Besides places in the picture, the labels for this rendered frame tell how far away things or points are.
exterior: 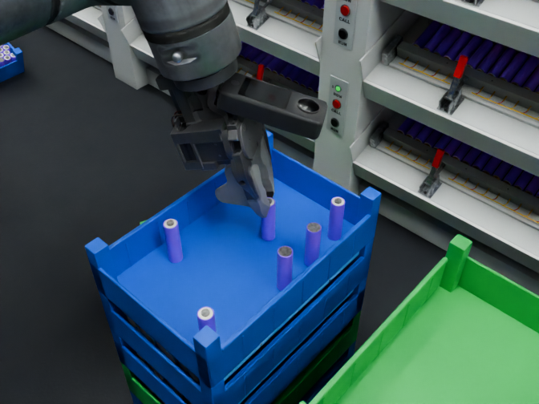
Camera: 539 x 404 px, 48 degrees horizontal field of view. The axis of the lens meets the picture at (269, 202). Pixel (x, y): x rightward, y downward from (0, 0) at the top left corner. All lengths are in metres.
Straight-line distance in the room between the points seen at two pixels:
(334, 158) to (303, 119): 0.61
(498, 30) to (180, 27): 0.51
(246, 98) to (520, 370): 0.41
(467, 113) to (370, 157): 0.25
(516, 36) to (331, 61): 0.34
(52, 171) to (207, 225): 0.72
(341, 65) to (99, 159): 0.64
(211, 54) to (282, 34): 0.62
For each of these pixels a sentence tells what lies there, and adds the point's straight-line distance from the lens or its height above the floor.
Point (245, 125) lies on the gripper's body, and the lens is 0.67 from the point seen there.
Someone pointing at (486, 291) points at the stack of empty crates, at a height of 0.34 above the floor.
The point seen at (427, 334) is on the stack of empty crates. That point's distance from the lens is 0.73.
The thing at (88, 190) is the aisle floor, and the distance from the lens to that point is 1.40.
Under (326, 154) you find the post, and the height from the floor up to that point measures 0.12.
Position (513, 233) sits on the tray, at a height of 0.14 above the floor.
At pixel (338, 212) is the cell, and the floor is 0.38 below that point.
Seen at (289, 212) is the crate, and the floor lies 0.32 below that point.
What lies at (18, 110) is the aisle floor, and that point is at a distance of 1.71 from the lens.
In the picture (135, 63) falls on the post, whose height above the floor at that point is 0.08.
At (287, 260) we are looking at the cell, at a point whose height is 0.38.
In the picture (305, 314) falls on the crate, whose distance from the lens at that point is 0.76.
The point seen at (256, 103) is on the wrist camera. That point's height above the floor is 0.55.
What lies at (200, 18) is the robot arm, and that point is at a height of 0.64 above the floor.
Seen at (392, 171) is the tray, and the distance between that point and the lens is 1.19.
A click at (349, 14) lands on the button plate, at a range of 1.07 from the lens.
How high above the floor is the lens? 0.91
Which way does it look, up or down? 44 degrees down
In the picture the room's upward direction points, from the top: straight up
